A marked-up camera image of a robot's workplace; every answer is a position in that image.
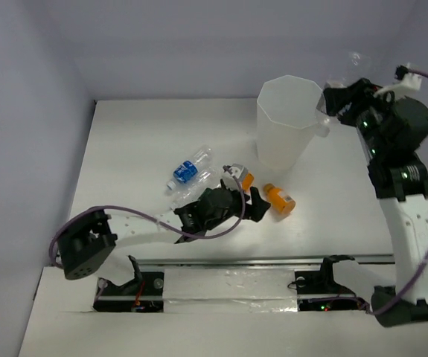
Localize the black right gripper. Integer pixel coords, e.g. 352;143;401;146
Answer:
325;77;399;157

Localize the orange bottle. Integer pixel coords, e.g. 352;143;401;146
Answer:
263;183;296;216
241;173;254;192

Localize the clear bottle red blue label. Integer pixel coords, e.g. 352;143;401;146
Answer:
315;51;372;138

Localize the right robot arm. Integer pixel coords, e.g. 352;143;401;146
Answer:
318;75;428;328

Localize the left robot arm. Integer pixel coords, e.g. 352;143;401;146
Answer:
48;184;270;295

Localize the white octagonal plastic bin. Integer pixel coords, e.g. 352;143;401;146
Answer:
256;75;330;170

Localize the clear bottle green label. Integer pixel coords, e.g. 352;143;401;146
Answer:
170;167;221;210

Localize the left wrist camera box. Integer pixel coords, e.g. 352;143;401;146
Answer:
222;164;249;181

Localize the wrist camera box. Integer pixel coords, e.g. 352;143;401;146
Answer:
374;64;422;100
222;164;249;181

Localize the aluminium right side rail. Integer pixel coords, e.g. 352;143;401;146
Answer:
349;97;377;168

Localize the aluminium rail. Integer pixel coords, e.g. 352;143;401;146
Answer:
349;97;377;168
51;243;395;267

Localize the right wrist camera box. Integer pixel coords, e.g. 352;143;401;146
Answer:
374;64;422;100

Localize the aluminium front rail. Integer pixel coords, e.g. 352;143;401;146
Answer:
51;243;395;267

